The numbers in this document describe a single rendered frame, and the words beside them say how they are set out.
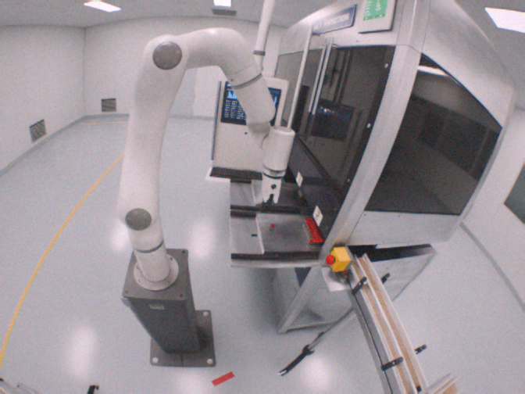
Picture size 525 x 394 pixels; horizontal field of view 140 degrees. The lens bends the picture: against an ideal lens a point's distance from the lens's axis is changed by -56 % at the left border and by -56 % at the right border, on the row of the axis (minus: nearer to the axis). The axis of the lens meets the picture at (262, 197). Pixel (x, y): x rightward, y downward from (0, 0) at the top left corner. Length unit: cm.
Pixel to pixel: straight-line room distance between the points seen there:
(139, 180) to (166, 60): 29
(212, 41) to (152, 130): 25
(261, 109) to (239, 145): 109
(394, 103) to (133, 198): 77
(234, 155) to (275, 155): 103
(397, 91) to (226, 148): 131
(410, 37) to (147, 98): 72
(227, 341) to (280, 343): 38
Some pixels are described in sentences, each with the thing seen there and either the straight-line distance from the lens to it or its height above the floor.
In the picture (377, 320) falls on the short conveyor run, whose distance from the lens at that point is 91.
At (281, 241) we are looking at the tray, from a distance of 103.
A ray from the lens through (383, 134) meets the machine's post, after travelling 71.
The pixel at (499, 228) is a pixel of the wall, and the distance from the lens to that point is 524.
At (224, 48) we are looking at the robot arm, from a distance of 53.
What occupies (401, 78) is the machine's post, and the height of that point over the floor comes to 169.
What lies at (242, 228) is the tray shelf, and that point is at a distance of 105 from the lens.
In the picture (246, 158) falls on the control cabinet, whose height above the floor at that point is 91.
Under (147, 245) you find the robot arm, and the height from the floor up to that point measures 108.
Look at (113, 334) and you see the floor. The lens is 182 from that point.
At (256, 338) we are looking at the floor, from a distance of 170.
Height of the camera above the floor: 159
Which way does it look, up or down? 33 degrees down
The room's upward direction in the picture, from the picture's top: 12 degrees clockwise
